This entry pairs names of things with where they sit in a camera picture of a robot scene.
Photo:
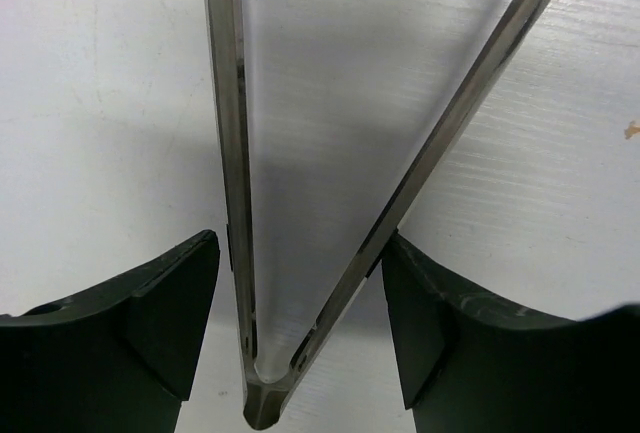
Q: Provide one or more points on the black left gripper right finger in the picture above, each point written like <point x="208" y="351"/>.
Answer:
<point x="470" y="360"/>

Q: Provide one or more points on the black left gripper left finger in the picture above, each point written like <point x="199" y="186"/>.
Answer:
<point x="120" y="356"/>

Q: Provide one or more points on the metal tongs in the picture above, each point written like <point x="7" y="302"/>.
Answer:
<point x="264" y="402"/>

